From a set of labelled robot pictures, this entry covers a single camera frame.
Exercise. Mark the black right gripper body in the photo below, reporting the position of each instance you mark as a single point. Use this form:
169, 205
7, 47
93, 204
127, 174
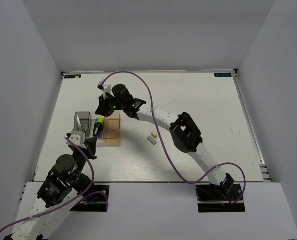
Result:
118, 105

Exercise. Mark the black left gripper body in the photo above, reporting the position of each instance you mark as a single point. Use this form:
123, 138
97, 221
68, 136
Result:
82, 161

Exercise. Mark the green cap black highlighter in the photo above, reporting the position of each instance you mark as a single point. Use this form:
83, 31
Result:
97, 128

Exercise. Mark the yellow cap black highlighter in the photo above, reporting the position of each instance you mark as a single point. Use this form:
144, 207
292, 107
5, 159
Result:
101, 120

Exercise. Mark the yellow eraser block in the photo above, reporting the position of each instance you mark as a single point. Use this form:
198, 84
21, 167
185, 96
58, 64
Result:
154, 135

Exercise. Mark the white eraser block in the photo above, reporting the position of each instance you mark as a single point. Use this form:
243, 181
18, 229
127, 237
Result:
152, 140

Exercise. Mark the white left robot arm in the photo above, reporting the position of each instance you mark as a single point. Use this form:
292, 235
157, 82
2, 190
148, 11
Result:
64, 186

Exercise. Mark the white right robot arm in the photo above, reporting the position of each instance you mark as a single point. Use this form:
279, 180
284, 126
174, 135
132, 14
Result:
185, 134

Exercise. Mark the clear plastic container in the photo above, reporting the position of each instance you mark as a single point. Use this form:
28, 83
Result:
90, 131

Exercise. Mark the orange plastic container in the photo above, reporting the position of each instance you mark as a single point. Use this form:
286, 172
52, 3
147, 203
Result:
112, 126

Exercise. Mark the smoky grey plastic container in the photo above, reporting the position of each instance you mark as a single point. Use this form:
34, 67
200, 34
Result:
82, 123

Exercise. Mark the left corner label sticker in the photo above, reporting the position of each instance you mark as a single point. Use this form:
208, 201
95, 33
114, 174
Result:
73, 76

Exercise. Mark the corner label sticker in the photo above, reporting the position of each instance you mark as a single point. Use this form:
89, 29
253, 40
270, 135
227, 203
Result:
73, 76
222, 75

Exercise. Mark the right corner label sticker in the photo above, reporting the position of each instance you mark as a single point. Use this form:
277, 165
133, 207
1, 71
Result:
222, 75

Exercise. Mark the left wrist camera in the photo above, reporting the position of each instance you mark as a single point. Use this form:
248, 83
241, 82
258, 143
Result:
77, 138

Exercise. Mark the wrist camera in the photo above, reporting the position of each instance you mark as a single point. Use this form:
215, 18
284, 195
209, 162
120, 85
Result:
105, 88
77, 138

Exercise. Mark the black handled scissors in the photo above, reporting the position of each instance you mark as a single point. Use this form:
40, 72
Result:
79, 124

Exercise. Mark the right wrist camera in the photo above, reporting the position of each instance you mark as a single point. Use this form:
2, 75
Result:
105, 88

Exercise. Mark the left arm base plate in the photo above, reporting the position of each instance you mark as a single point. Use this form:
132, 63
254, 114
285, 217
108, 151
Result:
95, 200

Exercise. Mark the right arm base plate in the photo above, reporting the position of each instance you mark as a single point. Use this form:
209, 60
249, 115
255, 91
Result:
210, 201

